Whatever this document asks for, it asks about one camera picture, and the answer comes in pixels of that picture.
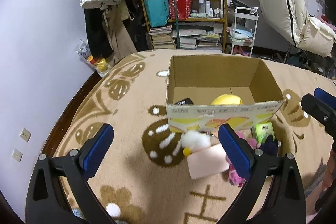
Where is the pink white flower plush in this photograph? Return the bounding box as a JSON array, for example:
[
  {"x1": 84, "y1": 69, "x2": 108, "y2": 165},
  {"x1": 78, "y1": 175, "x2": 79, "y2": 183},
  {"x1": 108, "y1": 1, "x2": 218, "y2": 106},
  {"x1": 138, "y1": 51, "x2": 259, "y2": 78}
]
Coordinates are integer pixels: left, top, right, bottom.
[{"x1": 224, "y1": 130, "x2": 259, "y2": 188}]

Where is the dark navy plush toy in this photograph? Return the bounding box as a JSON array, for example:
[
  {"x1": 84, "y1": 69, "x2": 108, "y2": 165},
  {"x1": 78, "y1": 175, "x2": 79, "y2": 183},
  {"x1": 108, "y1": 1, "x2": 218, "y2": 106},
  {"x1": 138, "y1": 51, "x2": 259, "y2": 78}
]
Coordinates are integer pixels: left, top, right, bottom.
[{"x1": 260, "y1": 135, "x2": 278, "y2": 156}]

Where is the yellow banana plush pouch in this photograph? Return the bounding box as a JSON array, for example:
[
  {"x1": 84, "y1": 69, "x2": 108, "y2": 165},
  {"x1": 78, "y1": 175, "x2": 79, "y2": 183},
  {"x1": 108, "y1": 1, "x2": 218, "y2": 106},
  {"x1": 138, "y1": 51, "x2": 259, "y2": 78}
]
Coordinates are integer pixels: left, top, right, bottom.
[{"x1": 211, "y1": 94, "x2": 243, "y2": 105}]

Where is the white fluffy penguin plush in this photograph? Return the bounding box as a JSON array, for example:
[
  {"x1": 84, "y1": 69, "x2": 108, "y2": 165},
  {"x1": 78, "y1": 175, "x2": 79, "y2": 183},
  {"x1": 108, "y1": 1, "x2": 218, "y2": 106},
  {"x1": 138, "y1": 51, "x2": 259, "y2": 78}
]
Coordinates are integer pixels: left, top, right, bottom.
[{"x1": 181, "y1": 130, "x2": 211, "y2": 157}]

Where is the black Face tissue pack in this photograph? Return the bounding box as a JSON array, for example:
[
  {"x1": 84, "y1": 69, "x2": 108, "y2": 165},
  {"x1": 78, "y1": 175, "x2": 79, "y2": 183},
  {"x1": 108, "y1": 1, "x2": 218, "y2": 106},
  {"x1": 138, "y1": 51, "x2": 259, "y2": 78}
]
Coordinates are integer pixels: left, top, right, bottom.
[{"x1": 175, "y1": 98, "x2": 194, "y2": 105}]

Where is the person's right hand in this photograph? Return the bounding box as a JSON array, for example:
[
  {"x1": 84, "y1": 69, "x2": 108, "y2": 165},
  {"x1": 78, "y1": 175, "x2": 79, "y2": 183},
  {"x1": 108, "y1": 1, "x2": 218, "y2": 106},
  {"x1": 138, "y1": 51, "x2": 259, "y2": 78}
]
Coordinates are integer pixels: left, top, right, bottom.
[{"x1": 322, "y1": 150, "x2": 335, "y2": 192}]

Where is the green packet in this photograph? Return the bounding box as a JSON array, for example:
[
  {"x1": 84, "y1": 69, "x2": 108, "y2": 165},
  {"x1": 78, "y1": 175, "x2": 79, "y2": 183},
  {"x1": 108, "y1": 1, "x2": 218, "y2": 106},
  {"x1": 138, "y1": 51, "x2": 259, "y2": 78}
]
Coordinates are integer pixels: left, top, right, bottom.
[{"x1": 252, "y1": 122, "x2": 275, "y2": 143}]

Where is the beige patterned carpet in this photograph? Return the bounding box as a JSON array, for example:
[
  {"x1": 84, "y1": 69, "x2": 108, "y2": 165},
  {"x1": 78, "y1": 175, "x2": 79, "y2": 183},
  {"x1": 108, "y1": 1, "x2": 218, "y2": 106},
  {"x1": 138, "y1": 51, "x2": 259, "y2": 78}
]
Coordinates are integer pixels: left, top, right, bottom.
[{"x1": 55, "y1": 50, "x2": 335, "y2": 223}]

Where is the white rolling cart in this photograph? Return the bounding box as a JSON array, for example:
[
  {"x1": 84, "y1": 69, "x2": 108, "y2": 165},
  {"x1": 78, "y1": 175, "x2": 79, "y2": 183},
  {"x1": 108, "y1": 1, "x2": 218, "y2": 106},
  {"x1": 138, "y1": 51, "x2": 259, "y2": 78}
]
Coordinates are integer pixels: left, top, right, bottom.
[{"x1": 227, "y1": 6, "x2": 259, "y2": 57}]

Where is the cardboard box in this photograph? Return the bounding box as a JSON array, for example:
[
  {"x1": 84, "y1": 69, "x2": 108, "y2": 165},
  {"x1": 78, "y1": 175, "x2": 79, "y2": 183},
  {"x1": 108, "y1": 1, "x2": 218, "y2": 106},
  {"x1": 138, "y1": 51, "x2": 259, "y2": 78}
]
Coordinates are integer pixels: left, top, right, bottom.
[{"x1": 166, "y1": 54, "x2": 284, "y2": 133}]

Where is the bag of toys on floor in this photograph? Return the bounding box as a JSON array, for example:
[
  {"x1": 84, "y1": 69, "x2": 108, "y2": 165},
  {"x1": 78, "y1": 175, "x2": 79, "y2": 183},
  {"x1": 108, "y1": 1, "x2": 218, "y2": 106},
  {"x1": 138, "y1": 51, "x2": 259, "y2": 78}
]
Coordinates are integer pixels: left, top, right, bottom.
[{"x1": 75, "y1": 39, "x2": 112, "y2": 77}]

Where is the wooden bookshelf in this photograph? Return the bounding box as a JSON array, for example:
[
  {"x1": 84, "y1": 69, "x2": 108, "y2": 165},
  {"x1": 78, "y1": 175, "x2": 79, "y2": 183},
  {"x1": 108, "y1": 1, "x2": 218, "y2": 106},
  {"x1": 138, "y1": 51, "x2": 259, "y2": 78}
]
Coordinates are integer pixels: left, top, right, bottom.
[{"x1": 133, "y1": 0, "x2": 228, "y2": 54}]

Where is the beige trench coat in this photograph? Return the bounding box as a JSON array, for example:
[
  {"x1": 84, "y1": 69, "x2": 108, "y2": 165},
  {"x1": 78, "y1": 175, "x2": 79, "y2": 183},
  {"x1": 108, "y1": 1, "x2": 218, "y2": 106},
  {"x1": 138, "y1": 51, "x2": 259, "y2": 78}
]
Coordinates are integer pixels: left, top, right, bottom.
[{"x1": 102, "y1": 0, "x2": 137, "y2": 66}]

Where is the red gift bag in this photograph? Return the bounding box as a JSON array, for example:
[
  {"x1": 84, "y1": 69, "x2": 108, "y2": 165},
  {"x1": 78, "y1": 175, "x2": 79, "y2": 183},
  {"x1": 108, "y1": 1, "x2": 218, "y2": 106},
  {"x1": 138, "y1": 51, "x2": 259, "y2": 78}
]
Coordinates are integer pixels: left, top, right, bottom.
[{"x1": 168, "y1": 0, "x2": 193, "y2": 20}]

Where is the stack of books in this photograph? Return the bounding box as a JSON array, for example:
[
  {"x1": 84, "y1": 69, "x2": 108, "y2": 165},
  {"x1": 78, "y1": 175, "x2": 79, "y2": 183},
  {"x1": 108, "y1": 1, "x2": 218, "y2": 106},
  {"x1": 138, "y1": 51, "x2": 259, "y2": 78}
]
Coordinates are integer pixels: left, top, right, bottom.
[{"x1": 149, "y1": 25, "x2": 176, "y2": 50}]

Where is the teal shopping bag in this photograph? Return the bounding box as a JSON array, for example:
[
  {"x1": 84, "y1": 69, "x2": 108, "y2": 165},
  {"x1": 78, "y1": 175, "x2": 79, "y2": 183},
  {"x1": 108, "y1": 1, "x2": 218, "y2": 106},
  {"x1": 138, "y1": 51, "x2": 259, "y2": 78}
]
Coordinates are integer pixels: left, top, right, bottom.
[{"x1": 143, "y1": 0, "x2": 169, "y2": 27}]

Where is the green pole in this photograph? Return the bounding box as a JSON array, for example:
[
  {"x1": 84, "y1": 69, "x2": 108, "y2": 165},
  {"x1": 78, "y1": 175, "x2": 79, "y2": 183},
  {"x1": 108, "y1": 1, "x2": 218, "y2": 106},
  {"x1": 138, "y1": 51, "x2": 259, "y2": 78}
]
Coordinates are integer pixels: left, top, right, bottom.
[{"x1": 174, "y1": 0, "x2": 180, "y2": 50}]

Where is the white wall socket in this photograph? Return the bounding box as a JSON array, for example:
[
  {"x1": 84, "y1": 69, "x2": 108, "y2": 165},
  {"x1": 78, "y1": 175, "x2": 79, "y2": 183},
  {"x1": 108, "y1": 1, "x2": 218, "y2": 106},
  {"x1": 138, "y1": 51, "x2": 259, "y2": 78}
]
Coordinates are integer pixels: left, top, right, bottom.
[
  {"x1": 20, "y1": 128, "x2": 31, "y2": 142},
  {"x1": 12, "y1": 149, "x2": 23, "y2": 162}
]

